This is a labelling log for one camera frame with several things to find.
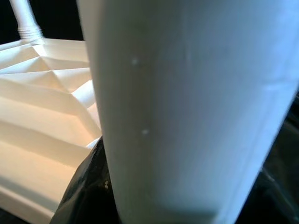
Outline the black plastic cover sheet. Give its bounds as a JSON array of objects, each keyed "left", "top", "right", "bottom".
[{"left": 238, "top": 88, "right": 299, "bottom": 224}]

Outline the white plastic table leg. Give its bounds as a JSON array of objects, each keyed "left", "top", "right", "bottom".
[
  {"left": 76, "top": 0, "right": 299, "bottom": 224},
  {"left": 8, "top": 0, "right": 44, "bottom": 42}
]

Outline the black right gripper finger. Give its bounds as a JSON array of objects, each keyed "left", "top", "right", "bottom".
[{"left": 50, "top": 136, "right": 120, "bottom": 224}]

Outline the white plastic table top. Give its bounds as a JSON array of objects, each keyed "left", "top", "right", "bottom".
[{"left": 0, "top": 37, "right": 103, "bottom": 224}]

